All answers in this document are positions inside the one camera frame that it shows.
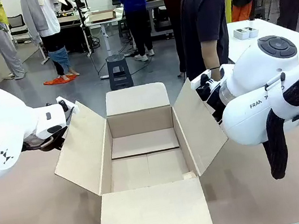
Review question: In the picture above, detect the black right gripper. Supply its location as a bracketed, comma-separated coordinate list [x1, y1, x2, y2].
[195, 78, 227, 129]

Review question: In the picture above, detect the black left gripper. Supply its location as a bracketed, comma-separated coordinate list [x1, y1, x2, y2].
[18, 125, 72, 158]

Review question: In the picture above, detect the brown cardboard box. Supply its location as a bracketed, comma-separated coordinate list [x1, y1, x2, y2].
[42, 72, 244, 224]

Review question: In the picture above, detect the person's right forearm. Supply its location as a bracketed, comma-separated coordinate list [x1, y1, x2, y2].
[200, 38, 222, 71]

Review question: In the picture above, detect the orange cloth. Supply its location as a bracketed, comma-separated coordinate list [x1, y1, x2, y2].
[42, 73, 78, 88]

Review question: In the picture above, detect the small white rectangular box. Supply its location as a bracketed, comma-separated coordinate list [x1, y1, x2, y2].
[243, 24, 260, 40]
[232, 27, 250, 42]

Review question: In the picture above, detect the black plastic stool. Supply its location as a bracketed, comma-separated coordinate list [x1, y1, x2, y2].
[105, 52, 135, 91]

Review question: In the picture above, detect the white side table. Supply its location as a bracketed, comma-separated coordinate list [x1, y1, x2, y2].
[222, 11, 299, 76]

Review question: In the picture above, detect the person in navy T-shirt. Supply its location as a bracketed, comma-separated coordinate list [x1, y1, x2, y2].
[173, 0, 245, 83]

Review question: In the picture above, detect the mannequin in yellow top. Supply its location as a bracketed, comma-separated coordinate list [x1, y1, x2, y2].
[0, 0, 27, 83]

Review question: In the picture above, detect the black mesh office chair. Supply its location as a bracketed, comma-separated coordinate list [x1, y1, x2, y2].
[7, 13, 33, 46]

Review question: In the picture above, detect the black tripod stand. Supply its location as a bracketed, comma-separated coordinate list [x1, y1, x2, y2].
[72, 0, 96, 58]

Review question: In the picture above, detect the mannequin in gray hoodie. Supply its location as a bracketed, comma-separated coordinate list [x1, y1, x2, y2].
[19, 0, 81, 84]

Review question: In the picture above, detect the person in blue sweater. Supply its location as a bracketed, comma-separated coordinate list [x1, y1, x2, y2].
[117, 0, 159, 65]

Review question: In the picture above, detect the white background desk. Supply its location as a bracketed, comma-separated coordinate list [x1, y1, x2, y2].
[83, 5, 131, 57]

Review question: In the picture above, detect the flat cardboard tray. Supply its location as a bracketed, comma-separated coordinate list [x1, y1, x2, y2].
[87, 8, 118, 24]

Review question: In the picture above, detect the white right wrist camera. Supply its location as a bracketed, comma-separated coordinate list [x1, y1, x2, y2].
[188, 68, 215, 90]

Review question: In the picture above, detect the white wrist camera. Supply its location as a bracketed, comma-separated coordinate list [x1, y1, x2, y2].
[55, 93, 81, 119]
[188, 68, 215, 90]

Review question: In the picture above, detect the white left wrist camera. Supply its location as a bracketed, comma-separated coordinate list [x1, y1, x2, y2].
[55, 93, 81, 119]

